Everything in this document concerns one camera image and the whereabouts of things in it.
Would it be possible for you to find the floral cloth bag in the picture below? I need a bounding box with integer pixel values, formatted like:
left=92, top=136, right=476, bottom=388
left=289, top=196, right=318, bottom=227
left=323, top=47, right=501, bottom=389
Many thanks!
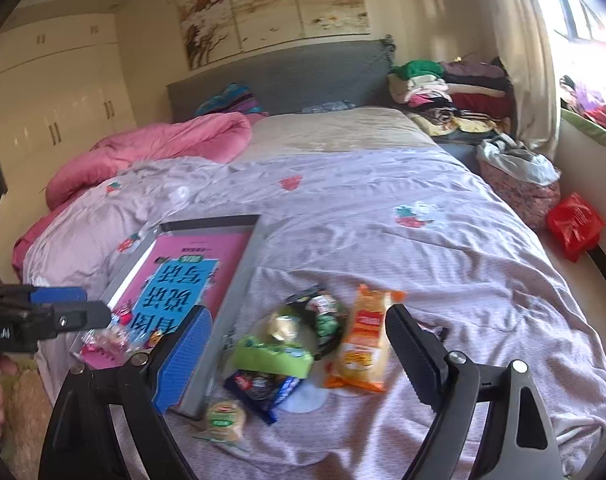
left=480, top=160, right=564, bottom=233

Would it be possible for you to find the cream curtain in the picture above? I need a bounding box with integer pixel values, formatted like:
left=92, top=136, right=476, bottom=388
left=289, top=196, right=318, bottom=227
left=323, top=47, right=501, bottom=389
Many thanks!
left=478, top=0, right=564, bottom=161

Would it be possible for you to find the green yellow floor mat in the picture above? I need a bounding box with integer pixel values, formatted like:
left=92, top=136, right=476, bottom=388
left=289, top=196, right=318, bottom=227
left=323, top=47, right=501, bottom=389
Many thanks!
left=0, top=352, right=56, bottom=461

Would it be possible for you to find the green snack packet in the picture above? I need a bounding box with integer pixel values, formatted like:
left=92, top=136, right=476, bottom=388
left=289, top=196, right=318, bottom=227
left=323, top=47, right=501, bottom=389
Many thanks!
left=229, top=334, right=316, bottom=380

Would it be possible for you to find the cream wardrobe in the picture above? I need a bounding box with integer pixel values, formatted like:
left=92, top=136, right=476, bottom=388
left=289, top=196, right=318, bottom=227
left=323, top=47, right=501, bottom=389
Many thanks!
left=0, top=12, right=138, bottom=286

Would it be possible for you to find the red plastic bag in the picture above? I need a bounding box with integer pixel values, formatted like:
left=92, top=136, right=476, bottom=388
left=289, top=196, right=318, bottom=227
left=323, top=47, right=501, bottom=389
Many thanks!
left=547, top=192, right=606, bottom=263

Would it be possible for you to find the black green pea packet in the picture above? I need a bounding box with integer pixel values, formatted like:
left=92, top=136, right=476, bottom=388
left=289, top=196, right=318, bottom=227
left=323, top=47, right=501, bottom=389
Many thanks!
left=285, top=285, right=351, bottom=361

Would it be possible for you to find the blue patterned cloth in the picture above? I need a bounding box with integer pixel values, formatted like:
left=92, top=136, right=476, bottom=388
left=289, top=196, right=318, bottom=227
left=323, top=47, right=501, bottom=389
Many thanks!
left=300, top=100, right=356, bottom=113

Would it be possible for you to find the pile of folded clothes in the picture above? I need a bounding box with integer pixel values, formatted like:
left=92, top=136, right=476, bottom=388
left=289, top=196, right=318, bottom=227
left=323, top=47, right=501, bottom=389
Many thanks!
left=387, top=59, right=516, bottom=138

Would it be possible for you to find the striped colourful cloth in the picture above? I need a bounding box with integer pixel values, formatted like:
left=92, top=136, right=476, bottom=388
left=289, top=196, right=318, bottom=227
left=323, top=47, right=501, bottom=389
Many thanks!
left=195, top=82, right=268, bottom=117

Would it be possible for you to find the clear pastry packet green label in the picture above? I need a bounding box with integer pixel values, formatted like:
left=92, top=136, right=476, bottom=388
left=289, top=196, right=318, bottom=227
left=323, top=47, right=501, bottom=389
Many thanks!
left=193, top=397, right=248, bottom=448
left=80, top=327, right=134, bottom=361

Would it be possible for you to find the wall painting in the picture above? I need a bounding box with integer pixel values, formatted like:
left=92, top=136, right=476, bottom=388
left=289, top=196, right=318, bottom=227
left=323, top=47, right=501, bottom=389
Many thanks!
left=175, top=0, right=371, bottom=71

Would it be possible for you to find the blue cookie packet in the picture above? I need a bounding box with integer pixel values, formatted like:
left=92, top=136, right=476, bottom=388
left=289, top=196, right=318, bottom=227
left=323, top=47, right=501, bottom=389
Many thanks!
left=224, top=369, right=304, bottom=426

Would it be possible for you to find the pink quilt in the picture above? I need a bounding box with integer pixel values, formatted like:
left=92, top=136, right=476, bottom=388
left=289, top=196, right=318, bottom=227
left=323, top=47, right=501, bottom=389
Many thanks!
left=12, top=111, right=268, bottom=271

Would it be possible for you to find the grey tray with pink book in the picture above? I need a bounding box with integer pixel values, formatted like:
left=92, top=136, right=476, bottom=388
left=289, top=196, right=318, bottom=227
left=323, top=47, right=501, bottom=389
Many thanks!
left=70, top=214, right=264, bottom=420

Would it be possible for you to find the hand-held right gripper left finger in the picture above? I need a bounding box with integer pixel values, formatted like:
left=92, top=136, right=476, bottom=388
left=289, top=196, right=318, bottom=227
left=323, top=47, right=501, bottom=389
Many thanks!
left=39, top=304, right=214, bottom=480

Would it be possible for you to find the orange cracker packet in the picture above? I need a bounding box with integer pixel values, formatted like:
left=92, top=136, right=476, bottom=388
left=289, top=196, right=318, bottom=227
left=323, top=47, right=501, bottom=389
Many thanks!
left=324, top=284, right=406, bottom=395

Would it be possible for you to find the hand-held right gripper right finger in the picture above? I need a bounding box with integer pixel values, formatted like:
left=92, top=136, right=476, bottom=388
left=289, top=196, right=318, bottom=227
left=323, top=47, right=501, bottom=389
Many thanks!
left=385, top=304, right=564, bottom=480

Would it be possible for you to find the beige blanket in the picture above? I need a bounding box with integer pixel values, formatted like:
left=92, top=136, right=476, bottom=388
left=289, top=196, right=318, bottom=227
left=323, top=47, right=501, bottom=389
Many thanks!
left=233, top=106, right=441, bottom=166

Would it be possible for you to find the grey headboard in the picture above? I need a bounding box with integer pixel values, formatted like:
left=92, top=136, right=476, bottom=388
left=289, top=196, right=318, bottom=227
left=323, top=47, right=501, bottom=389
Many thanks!
left=167, top=35, right=396, bottom=123

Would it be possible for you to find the heap of colourful clothes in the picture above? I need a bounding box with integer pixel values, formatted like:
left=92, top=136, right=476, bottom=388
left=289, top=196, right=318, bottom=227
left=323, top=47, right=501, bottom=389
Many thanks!
left=560, top=75, right=606, bottom=151

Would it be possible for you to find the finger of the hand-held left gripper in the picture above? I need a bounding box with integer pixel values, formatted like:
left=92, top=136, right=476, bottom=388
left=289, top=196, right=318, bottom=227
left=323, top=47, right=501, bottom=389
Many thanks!
left=30, top=300, right=112, bottom=343
left=0, top=284, right=87, bottom=307

